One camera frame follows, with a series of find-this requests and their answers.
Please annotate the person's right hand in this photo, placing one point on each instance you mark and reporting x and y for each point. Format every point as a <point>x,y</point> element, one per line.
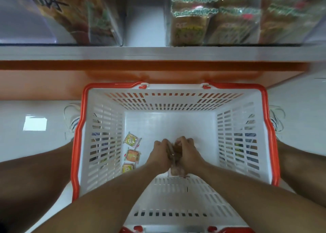
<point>189,156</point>

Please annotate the person's left hand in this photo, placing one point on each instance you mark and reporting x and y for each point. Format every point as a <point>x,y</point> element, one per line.
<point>160,156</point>

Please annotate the bundle of snack packets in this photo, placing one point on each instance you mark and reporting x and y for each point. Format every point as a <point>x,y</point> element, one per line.
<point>174,165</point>

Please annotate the pile of small snack packets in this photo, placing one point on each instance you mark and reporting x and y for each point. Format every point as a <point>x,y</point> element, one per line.
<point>131,156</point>

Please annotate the white basket with red rim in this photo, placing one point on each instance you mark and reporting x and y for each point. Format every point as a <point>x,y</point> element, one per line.
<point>102,138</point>

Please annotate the white metal shelf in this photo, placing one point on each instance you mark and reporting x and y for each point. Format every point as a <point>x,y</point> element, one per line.
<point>153,53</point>

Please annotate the person's left forearm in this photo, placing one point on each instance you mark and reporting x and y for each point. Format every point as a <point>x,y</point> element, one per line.
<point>97,202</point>

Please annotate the person's right forearm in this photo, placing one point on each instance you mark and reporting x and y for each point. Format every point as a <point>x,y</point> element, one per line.
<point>265,197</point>

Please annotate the person's left shoe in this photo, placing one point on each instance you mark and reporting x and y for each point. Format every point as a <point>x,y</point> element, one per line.
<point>74,123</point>

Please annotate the person's shoe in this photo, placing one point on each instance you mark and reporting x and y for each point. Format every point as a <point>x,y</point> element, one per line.
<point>277,119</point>
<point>74,123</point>

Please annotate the person's right shoe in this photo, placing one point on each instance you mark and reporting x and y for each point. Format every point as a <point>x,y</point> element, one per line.
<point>277,119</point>

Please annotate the person's right leg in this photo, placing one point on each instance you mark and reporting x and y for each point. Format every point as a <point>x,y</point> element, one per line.
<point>303,171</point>

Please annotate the person's leg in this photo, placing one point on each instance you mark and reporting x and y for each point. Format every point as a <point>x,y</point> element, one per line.
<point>35,179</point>
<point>303,171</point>

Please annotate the person's left leg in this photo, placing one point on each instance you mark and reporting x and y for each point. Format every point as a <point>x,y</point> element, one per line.
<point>35,179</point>

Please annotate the orange shelf base panel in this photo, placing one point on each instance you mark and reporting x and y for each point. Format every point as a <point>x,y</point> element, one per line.
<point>51,82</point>

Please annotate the clear plastic shelf front guard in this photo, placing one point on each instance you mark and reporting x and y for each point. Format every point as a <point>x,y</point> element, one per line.
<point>25,21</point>

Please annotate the group of orange snack bags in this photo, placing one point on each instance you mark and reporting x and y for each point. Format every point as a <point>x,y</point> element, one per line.
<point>86,13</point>

